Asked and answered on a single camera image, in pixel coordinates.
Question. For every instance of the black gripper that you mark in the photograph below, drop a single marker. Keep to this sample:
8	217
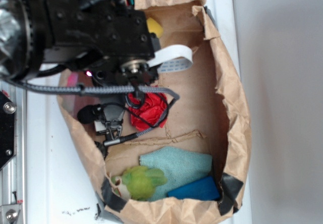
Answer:
108	115

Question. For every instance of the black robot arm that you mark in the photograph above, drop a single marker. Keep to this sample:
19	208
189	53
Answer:
108	38

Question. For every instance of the green fuzzy plush toy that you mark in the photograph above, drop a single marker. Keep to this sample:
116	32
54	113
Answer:
138	182

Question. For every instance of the light blue cloth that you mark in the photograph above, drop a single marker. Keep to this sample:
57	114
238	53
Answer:
180	167

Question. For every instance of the yellow sponge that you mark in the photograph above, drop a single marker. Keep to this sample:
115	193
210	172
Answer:
154	27

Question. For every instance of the brown paper bag tray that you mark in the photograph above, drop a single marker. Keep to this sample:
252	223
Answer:
212	117

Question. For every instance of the blue block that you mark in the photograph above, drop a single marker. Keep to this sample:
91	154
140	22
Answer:
203	189

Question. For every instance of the black metal bracket plate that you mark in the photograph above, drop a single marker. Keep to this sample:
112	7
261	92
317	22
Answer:
8	126

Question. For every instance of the aluminium frame rail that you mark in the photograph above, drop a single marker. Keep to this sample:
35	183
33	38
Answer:
13	176

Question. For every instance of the silver corner bracket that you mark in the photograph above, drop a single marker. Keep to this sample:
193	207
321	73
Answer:
11	214

